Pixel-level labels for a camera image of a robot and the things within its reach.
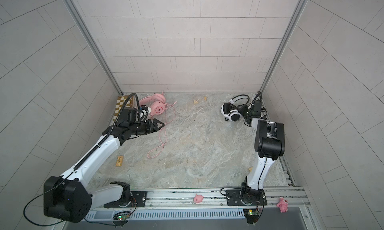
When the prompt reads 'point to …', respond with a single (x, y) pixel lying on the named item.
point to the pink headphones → (157, 101)
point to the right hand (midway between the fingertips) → (240, 105)
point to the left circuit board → (123, 217)
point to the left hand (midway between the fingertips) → (163, 123)
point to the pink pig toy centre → (198, 198)
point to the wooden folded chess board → (120, 101)
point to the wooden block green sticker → (195, 102)
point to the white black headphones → (229, 109)
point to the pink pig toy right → (283, 205)
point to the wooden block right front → (250, 169)
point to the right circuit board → (252, 215)
